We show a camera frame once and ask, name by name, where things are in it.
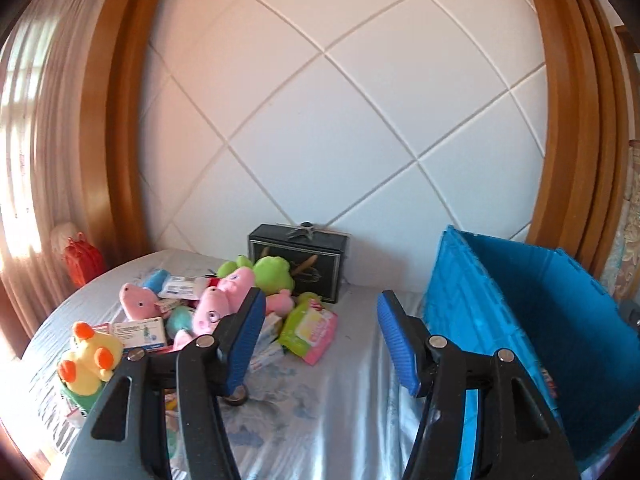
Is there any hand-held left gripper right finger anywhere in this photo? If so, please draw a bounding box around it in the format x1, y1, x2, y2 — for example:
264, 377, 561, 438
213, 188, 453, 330
377, 289, 581, 480

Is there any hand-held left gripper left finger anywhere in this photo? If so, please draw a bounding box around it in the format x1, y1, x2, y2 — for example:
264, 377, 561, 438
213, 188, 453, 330
60, 286, 267, 480

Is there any blue plastic crate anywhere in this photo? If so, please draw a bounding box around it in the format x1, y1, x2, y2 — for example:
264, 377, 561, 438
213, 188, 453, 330
421, 225, 640, 467

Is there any round desktop with pale cloth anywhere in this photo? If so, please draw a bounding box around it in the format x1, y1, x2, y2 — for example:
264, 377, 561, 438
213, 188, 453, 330
22, 249, 616, 480

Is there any small pink pig plush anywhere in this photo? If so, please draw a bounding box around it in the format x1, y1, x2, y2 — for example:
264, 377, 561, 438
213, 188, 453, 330
215, 266, 295, 317

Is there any green wipes packet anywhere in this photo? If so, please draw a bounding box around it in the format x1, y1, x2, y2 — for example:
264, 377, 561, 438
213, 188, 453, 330
276, 296, 340, 367

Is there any teal plush ball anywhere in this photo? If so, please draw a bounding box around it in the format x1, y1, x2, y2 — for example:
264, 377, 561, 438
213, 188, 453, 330
166, 305, 197, 337

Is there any green frog plush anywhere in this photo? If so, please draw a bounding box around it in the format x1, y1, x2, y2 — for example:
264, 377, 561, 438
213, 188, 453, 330
216, 255, 297, 297

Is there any white wipes pack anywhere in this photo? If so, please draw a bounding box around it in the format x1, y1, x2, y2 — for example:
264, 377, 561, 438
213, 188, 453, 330
160, 275, 211, 302

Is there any black gift box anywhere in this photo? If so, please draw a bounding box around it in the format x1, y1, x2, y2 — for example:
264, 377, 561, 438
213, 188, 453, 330
248, 221, 353, 304

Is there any blue plush toy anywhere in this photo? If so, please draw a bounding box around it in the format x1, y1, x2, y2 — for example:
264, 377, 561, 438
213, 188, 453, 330
144, 268, 173, 297

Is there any white blue medicine box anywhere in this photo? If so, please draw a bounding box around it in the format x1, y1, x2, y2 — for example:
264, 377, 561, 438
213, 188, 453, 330
109, 316, 170, 352

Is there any large pink pig plush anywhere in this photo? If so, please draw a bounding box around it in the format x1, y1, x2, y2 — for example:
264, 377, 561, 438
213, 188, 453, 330
119, 281, 163, 322

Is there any yellow green duck plush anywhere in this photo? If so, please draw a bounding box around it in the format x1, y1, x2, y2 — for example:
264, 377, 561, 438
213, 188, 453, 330
56, 321, 124, 413

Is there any small red bag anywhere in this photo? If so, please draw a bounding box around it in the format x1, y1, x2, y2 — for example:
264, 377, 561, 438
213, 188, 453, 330
62, 232, 107, 288

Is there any white fabric bundle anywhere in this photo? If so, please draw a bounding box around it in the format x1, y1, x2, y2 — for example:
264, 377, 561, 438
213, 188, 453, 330
50, 221, 76, 261

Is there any floral curtain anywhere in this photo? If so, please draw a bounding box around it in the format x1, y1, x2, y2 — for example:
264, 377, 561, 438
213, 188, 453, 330
597, 142, 640, 291

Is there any pale sheer curtain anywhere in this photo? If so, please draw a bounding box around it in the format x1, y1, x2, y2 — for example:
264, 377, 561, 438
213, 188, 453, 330
0, 0, 108, 356

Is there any wooden wall frame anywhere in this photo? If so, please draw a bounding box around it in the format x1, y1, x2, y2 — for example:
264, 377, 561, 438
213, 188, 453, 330
80, 0, 626, 281

